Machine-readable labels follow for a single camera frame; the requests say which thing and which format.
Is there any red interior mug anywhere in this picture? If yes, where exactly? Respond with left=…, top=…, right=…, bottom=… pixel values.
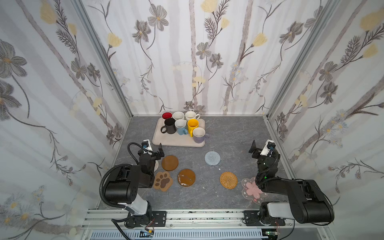
left=162, top=112, right=173, bottom=120

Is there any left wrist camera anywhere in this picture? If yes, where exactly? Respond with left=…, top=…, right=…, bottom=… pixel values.
left=141, top=139, right=153, bottom=155

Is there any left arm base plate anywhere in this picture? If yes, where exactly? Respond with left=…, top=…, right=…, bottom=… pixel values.
left=124, top=211, right=167, bottom=229

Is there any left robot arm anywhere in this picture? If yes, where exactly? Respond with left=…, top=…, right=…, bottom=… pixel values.
left=99, top=141, right=165, bottom=228

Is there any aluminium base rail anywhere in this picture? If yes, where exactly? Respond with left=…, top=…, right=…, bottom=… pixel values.
left=80, top=209, right=326, bottom=230

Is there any right corner aluminium post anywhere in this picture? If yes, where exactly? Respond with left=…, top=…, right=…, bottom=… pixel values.
left=266, top=1, right=340, bottom=120

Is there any white mug back middle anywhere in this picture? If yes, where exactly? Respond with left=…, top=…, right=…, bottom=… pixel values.
left=172, top=111, right=185, bottom=121

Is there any brown paw print coaster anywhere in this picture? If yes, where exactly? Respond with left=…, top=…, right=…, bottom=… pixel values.
left=153, top=172, right=173, bottom=192

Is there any rattan woven round coaster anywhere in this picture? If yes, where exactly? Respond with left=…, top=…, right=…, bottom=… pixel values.
left=220, top=172, right=238, bottom=190

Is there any black mug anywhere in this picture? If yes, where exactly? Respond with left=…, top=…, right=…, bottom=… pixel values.
left=161, top=118, right=177, bottom=135

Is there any white patterned round coaster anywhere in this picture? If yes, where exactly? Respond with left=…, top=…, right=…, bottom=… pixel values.
left=154, top=160, right=159, bottom=171

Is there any corner aluminium post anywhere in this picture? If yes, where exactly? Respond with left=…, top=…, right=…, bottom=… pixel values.
left=266, top=1, right=340, bottom=120
left=71, top=0, right=134, bottom=119

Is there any beige serving tray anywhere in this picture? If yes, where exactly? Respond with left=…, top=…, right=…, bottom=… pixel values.
left=152, top=118, right=206, bottom=147

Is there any glossy brown round coaster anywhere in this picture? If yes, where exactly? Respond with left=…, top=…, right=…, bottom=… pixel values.
left=178, top=169, right=196, bottom=187

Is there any purple mug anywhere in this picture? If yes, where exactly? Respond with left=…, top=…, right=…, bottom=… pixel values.
left=193, top=127, right=210, bottom=144

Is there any blue woven round coaster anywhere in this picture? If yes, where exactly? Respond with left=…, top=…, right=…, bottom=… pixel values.
left=204, top=151, right=221, bottom=166

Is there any plain round wooden coaster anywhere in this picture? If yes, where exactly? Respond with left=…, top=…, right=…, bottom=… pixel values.
left=162, top=155, right=179, bottom=171

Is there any white cable duct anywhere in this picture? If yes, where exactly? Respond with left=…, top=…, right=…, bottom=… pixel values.
left=88, top=229, right=265, bottom=240

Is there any light blue mug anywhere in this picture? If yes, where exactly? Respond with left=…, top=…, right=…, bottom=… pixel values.
left=175, top=119, right=189, bottom=136

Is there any pink flower silicone coaster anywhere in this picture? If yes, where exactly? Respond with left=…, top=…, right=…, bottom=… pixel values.
left=241, top=177, right=268, bottom=205

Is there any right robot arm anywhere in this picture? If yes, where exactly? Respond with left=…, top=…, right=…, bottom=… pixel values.
left=249, top=140, right=335, bottom=226

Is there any white mug with handle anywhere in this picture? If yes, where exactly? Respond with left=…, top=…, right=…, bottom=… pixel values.
left=185, top=111, right=201, bottom=122

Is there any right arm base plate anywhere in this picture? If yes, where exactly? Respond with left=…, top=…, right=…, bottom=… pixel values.
left=242, top=210, right=286, bottom=227

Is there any left corner aluminium post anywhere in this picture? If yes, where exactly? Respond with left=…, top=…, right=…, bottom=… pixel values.
left=71, top=0, right=134, bottom=119

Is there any yellow mug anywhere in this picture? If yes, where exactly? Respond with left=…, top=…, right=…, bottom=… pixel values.
left=187, top=119, right=199, bottom=137

